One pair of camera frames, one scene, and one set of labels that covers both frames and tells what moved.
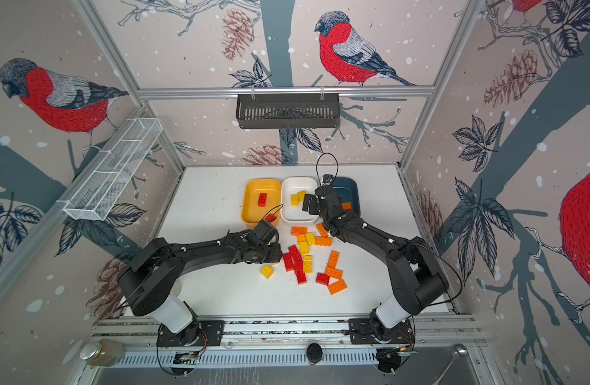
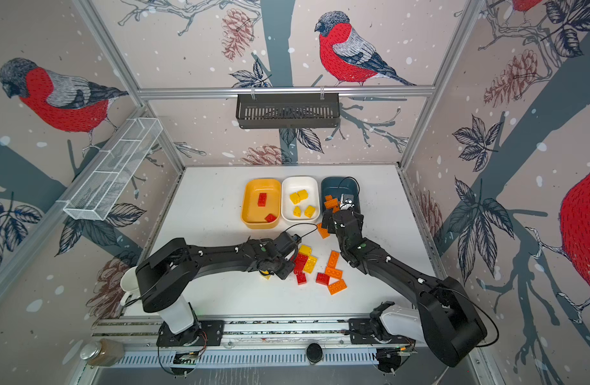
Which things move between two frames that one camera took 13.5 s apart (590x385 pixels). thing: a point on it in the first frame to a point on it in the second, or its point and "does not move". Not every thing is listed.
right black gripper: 316,200 to 333,222
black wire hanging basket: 288,111 does not move
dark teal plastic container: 347,188 does not move
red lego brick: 301,277 does not move
